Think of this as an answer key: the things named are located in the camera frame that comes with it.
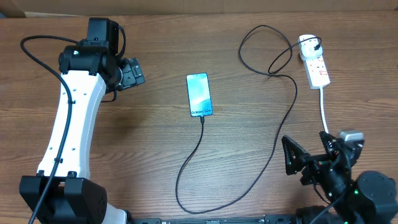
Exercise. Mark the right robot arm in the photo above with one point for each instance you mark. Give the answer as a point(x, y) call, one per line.
point(371, 198)

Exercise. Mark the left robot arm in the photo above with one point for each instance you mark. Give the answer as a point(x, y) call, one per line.
point(61, 190)

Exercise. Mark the Samsung Galaxy smartphone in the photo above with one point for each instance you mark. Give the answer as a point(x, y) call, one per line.
point(199, 96)

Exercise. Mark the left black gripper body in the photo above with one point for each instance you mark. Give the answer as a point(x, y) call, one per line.
point(132, 74)

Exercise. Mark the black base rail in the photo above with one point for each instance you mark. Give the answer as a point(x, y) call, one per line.
point(267, 219)

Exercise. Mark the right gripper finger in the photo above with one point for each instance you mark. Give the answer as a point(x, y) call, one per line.
point(329, 142)
point(296, 157)

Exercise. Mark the white charger plug adapter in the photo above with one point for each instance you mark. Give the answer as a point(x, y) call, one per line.
point(310, 47)

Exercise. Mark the white power strip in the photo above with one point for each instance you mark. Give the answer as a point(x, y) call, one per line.
point(317, 73)

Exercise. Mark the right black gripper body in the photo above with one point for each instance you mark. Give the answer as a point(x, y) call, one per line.
point(335, 179)

